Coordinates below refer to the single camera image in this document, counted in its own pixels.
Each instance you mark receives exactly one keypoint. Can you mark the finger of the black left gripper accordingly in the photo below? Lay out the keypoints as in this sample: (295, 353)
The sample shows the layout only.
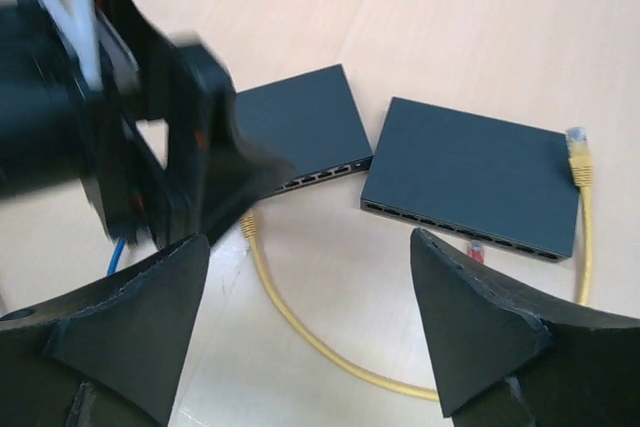
(238, 172)

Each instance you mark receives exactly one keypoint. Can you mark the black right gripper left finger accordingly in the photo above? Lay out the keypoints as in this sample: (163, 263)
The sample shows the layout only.
(110, 353)

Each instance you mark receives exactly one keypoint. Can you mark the black network switch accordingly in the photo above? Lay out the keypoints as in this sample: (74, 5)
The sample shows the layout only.
(310, 120)
(504, 183)

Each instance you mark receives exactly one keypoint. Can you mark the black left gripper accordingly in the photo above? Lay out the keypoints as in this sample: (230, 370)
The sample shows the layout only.
(91, 91)

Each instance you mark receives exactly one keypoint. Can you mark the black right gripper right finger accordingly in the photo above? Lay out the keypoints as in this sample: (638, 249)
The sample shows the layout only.
(506, 354)

